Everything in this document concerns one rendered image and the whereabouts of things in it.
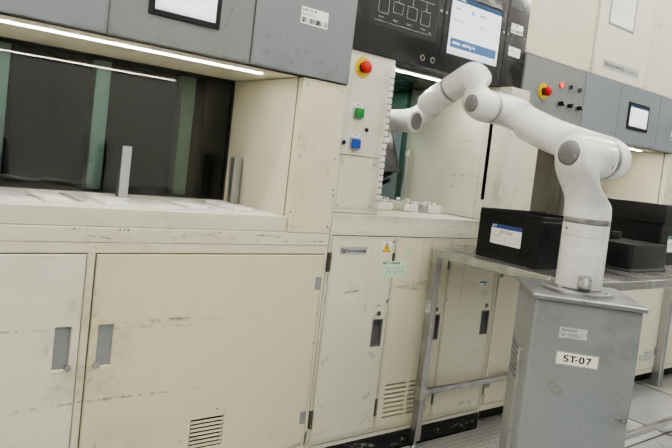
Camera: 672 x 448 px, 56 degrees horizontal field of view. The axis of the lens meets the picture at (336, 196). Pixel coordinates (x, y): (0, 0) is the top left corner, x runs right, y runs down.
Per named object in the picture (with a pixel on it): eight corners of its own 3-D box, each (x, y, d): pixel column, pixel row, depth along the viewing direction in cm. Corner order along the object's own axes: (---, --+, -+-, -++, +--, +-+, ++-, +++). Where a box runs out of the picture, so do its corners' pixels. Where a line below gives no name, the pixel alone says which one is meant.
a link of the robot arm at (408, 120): (397, 107, 243) (381, 111, 237) (424, 107, 233) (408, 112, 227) (399, 128, 245) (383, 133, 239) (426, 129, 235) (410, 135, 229)
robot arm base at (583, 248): (625, 303, 161) (635, 231, 160) (548, 292, 164) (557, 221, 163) (603, 289, 180) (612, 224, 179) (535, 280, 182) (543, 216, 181)
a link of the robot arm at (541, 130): (592, 185, 164) (627, 190, 174) (613, 143, 161) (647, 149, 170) (467, 118, 202) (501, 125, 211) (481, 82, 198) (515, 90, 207)
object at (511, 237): (473, 253, 229) (479, 206, 228) (525, 255, 244) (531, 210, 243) (534, 269, 206) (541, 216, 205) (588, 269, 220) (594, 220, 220)
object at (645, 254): (630, 272, 225) (635, 236, 225) (556, 257, 248) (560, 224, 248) (666, 271, 244) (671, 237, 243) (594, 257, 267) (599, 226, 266)
